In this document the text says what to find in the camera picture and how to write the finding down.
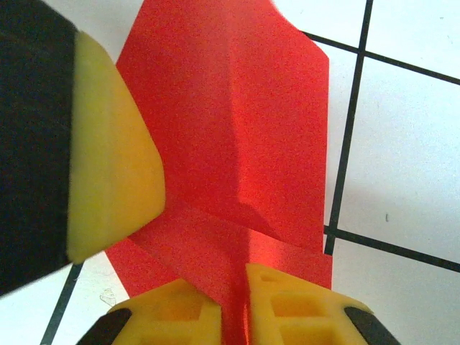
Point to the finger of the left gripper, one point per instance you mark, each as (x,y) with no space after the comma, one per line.
(72,143)

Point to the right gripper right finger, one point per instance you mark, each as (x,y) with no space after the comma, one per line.
(305,316)

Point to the red cloth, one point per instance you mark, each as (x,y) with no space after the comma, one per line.
(280,143)

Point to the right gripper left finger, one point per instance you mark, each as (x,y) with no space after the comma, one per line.
(169,320)

